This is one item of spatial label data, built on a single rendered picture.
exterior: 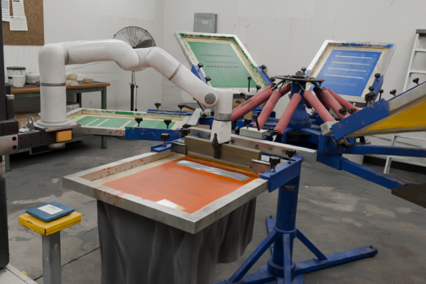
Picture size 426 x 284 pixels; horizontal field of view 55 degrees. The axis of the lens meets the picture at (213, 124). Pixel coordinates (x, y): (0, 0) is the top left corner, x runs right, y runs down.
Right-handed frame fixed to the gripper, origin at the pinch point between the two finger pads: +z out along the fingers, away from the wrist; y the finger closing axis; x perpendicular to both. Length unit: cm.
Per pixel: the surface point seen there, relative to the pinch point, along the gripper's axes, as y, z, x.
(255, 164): 2.8, 0.6, 18.5
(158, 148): 8.6, 1.3, -28.0
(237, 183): 14.6, 5.9, 17.3
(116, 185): 46.7, 5.9, -15.4
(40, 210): 79, 4, -14
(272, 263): -79, 90, -4
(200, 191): 31.7, 5.9, 11.4
